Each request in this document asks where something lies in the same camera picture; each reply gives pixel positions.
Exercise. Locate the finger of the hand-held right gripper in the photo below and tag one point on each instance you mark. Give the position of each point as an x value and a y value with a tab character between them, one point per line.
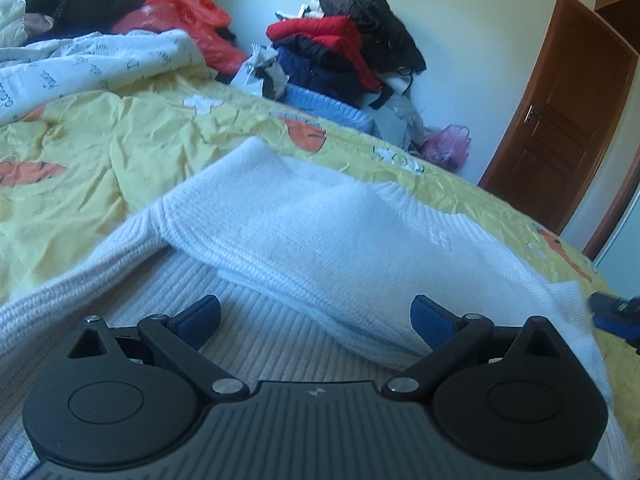
606	304
616	324

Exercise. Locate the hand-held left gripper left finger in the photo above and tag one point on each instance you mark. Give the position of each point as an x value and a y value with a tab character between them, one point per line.
200	316

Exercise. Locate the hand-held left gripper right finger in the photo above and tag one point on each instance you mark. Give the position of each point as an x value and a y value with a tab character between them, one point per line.
429	317

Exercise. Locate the white knit sweater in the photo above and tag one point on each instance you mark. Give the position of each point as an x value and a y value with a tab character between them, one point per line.
325	240

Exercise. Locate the pile of dark and red clothes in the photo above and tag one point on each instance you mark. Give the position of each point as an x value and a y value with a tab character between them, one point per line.
320	30

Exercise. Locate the black clothes heap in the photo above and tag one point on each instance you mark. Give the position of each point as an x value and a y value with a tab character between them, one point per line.
75	5

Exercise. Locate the pink plastic bag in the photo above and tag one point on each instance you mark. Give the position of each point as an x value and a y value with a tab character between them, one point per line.
450	145

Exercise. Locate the yellow printed bed sheet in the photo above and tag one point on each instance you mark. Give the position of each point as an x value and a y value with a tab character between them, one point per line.
100	160

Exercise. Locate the brown wooden door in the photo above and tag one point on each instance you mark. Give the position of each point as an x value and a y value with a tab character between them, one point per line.
560	110

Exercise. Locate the grey garment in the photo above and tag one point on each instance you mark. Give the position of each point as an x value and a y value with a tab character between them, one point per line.
396	116

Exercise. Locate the light blue knit sweater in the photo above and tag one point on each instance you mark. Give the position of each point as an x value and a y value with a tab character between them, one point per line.
325	107

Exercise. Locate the grey white cloth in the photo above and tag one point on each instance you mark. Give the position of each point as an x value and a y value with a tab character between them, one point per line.
255	67

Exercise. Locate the navy garment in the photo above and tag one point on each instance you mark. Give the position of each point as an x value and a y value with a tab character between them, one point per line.
310	71

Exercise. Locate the white printed blanket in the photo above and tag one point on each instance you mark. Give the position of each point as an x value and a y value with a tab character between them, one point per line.
100	60

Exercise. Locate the black garment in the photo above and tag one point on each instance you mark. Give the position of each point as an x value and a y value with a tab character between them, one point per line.
382	20

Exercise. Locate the red plastic bag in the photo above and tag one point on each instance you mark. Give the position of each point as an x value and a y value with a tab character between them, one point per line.
185	15

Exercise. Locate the wooden cabinet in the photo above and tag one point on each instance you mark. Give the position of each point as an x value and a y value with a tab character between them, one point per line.
620	0

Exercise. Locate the cream cloth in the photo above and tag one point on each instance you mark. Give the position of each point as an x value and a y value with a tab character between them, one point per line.
11	17

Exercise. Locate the brown wooden door frame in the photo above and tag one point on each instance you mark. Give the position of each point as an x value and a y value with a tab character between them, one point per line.
612	212

